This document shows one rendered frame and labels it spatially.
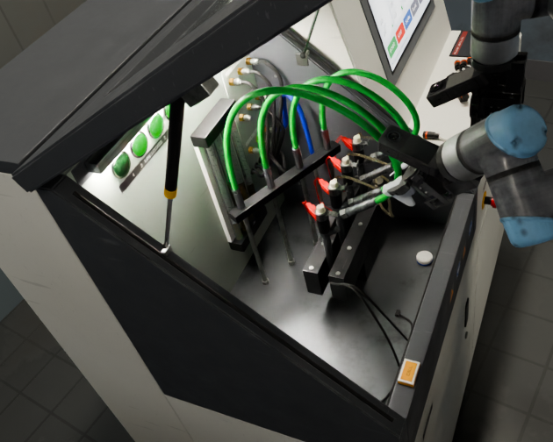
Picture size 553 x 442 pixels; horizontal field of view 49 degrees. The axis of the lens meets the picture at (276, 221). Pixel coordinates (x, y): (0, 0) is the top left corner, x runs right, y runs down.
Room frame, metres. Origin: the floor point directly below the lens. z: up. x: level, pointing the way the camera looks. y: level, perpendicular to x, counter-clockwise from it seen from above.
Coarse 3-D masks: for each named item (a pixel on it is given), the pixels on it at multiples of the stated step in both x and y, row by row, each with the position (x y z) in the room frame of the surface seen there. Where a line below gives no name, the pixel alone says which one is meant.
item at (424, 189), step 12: (408, 168) 0.78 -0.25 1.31; (444, 168) 0.70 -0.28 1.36; (420, 180) 0.74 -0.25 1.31; (432, 180) 0.73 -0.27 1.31; (444, 180) 0.73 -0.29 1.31; (456, 180) 0.68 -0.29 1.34; (420, 192) 0.76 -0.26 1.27; (432, 192) 0.72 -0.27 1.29; (444, 192) 0.72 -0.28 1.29; (456, 192) 0.71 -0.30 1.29; (432, 204) 0.73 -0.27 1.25; (444, 204) 0.71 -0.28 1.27
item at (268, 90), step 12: (252, 96) 0.97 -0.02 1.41; (300, 96) 0.91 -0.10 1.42; (312, 96) 0.90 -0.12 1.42; (240, 108) 0.99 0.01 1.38; (336, 108) 0.88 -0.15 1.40; (228, 120) 1.01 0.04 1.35; (360, 120) 0.85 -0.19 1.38; (228, 132) 1.02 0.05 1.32; (372, 132) 0.84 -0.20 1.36; (228, 144) 1.02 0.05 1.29; (228, 156) 1.03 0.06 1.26; (228, 168) 1.03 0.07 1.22; (396, 168) 0.82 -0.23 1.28
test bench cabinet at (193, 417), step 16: (176, 400) 0.80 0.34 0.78; (192, 416) 0.79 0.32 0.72; (208, 416) 0.75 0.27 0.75; (224, 416) 0.72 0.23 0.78; (192, 432) 0.81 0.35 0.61; (208, 432) 0.77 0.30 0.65; (224, 432) 0.74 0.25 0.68; (240, 432) 0.71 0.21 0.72; (256, 432) 0.68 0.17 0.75; (272, 432) 0.66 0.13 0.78
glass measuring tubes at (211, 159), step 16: (224, 112) 1.14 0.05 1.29; (208, 128) 1.10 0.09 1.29; (224, 128) 1.14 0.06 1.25; (208, 144) 1.07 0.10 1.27; (240, 144) 1.17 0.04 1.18; (208, 160) 1.10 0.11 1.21; (224, 160) 1.11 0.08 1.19; (240, 160) 1.17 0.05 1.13; (208, 176) 1.08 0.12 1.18; (224, 176) 1.13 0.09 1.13; (240, 176) 1.14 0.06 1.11; (224, 192) 1.08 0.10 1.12; (224, 208) 1.09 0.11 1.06; (224, 224) 1.08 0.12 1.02; (240, 224) 1.13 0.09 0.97; (256, 224) 1.13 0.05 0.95; (240, 240) 1.08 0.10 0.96
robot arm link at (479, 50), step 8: (472, 40) 0.85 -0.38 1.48; (480, 40) 0.88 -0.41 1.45; (512, 40) 0.81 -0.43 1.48; (472, 48) 0.85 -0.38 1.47; (480, 48) 0.83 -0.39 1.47; (488, 48) 0.82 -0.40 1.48; (496, 48) 0.81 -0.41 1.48; (504, 48) 0.81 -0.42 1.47; (512, 48) 0.81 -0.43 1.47; (472, 56) 0.84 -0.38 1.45; (480, 56) 0.83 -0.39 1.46; (488, 56) 0.82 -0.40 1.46; (496, 56) 0.81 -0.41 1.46; (504, 56) 0.81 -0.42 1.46; (512, 56) 0.81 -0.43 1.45; (488, 64) 0.82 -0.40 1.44; (496, 64) 0.82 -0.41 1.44
